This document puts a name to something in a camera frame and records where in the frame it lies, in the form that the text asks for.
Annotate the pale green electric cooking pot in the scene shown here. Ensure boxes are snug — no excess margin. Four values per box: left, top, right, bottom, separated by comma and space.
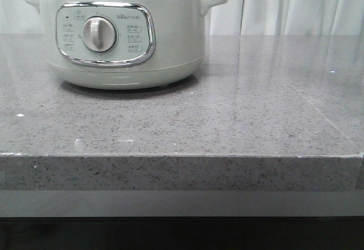
25, 0, 228, 90

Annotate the white pleated curtain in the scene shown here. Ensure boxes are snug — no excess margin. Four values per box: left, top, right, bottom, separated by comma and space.
1, 0, 363, 36

